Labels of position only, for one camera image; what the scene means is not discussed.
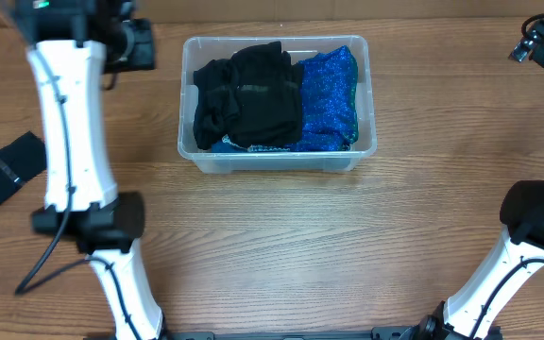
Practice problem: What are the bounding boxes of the blue denim jeans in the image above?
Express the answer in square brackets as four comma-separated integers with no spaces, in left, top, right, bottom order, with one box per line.
[210,135,300,153]

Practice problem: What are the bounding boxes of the clear plastic storage bin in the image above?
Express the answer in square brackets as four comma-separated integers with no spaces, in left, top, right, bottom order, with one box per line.
[178,35,378,174]

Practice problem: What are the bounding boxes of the large black garment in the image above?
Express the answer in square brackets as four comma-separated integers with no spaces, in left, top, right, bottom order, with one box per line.
[229,41,303,147]

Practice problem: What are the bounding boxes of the sparkly blue garment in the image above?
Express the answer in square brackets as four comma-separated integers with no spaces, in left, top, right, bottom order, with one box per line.
[284,45,359,152]

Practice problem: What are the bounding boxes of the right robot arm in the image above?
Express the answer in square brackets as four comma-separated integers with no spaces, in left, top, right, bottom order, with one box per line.
[401,13,544,339]

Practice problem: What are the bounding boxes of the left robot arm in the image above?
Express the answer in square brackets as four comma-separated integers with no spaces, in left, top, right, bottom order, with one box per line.
[10,0,168,339]

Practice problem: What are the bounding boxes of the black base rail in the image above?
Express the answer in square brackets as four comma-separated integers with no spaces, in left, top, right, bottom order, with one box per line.
[158,324,503,340]

